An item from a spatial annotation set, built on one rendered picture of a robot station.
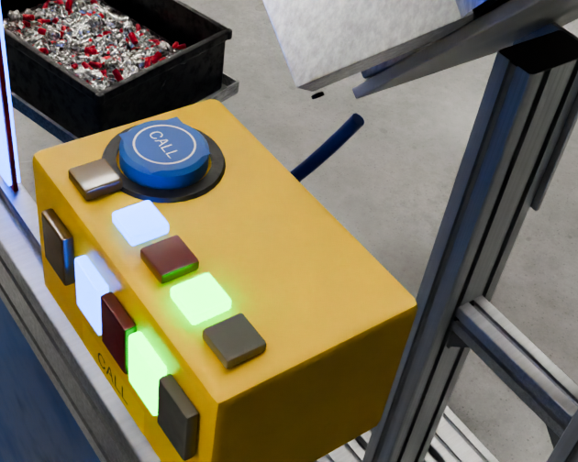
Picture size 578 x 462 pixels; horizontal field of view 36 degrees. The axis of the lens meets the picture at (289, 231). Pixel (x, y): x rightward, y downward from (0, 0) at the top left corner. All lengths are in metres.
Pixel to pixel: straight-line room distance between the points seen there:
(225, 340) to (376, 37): 0.43
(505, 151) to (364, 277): 0.54
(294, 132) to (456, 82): 0.54
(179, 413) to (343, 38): 0.44
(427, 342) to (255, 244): 0.73
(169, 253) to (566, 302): 1.66
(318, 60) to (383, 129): 1.56
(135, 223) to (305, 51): 0.38
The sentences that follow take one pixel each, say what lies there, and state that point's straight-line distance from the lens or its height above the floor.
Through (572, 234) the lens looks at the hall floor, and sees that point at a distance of 2.15.
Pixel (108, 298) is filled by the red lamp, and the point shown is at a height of 1.06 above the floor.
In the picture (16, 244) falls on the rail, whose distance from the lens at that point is 0.68.
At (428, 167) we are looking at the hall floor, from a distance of 2.19.
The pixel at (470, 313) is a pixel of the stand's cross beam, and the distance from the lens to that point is 1.06.
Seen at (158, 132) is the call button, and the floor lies 1.08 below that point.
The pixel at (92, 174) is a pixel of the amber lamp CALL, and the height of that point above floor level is 1.08.
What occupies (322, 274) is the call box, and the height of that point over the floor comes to 1.07.
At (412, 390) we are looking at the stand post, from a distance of 1.16.
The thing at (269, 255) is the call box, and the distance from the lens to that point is 0.37.
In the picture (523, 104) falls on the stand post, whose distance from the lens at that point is 0.86.
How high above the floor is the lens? 1.34
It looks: 43 degrees down
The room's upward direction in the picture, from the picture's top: 10 degrees clockwise
